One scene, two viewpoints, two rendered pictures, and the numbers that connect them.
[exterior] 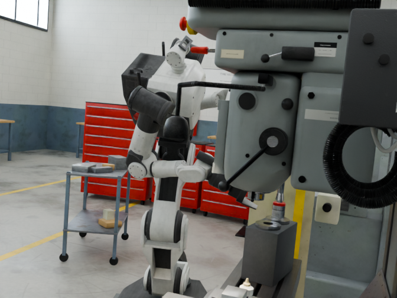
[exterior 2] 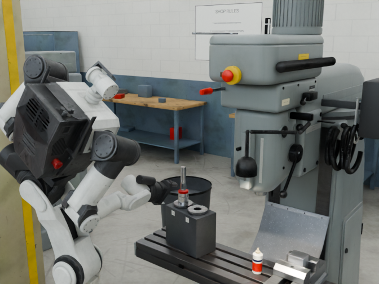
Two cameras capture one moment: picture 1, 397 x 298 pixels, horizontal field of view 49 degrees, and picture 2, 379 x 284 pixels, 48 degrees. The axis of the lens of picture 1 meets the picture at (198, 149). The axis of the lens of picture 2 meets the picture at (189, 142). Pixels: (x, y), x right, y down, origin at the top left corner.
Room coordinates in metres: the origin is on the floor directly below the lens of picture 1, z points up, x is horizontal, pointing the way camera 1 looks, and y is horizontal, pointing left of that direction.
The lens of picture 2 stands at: (0.94, 1.41, 1.88)
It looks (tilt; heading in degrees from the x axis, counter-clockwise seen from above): 14 degrees down; 290
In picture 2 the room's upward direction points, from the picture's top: straight up
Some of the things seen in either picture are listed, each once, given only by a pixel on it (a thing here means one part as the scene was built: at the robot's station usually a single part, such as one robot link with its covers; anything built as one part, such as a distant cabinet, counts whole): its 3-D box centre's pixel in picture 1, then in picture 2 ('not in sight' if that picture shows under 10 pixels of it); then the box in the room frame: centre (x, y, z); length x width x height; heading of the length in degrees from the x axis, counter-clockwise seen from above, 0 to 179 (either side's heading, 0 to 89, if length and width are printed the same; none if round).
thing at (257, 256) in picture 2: (245, 296); (257, 260); (1.22, -0.17, 0.99); 0.04 x 0.04 x 0.11
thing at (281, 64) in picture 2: (279, 0); (308, 63); (1.07, -0.16, 1.79); 0.45 x 0.04 x 0.04; 72
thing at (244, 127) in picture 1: (263, 132); (263, 147); (1.22, -0.18, 1.47); 0.21 x 0.19 x 0.32; 162
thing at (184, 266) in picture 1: (166, 277); not in sight; (2.08, 0.10, 0.68); 0.21 x 0.20 x 0.13; 175
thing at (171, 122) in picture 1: (176, 126); (246, 165); (1.23, 0.07, 1.46); 0.07 x 0.07 x 0.06
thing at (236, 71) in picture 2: (192, 23); (232, 75); (1.29, 0.05, 1.76); 0.06 x 0.02 x 0.06; 162
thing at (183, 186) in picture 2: (280, 187); (183, 178); (1.60, -0.32, 1.25); 0.03 x 0.03 x 0.11
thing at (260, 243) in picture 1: (270, 247); (190, 226); (1.56, -0.29, 1.04); 0.22 x 0.12 x 0.20; 151
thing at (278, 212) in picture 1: (278, 211); (183, 197); (1.60, -0.32, 1.16); 0.05 x 0.05 x 0.05
